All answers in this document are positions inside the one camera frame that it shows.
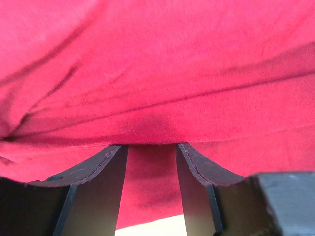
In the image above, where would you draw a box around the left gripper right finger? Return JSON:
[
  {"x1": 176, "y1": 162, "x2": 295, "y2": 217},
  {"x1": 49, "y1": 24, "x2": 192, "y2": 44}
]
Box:
[{"x1": 176, "y1": 142, "x2": 315, "y2": 236}]

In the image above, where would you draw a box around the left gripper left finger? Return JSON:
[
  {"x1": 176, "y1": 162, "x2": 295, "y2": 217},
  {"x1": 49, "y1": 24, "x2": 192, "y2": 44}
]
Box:
[{"x1": 0, "y1": 145, "x2": 128, "y2": 236}]

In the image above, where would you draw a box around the dark red t shirt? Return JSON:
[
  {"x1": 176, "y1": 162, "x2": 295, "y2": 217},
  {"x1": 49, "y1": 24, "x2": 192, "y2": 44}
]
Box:
[{"x1": 0, "y1": 0, "x2": 315, "y2": 228}]

